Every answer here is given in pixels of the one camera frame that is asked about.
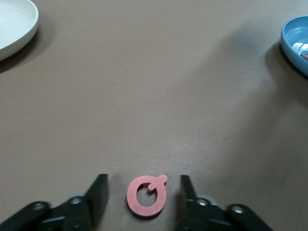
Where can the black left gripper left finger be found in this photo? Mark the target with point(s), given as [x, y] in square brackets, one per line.
[79, 211]

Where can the blue round plate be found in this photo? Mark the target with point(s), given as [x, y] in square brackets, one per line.
[290, 55]

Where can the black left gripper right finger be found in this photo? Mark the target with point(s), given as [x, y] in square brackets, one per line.
[192, 214]

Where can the salmon red letter Q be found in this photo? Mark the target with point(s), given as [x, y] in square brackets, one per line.
[134, 207]

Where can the cream white round plate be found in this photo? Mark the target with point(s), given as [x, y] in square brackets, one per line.
[14, 24]

